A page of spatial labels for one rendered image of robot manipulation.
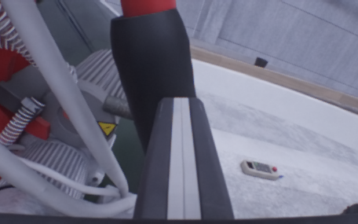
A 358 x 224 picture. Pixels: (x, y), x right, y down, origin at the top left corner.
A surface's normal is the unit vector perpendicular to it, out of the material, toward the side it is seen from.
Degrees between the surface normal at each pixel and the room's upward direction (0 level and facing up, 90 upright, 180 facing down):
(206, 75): 90
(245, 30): 90
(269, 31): 90
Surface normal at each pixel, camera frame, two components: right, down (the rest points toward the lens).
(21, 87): 0.69, -0.62
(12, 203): 0.24, -0.89
